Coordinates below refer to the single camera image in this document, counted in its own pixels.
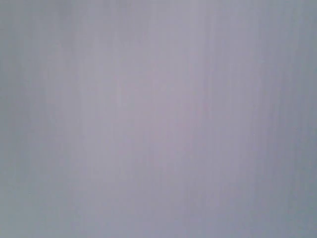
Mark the white t-shirt red lettering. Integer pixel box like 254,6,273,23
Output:
0,0,317,238

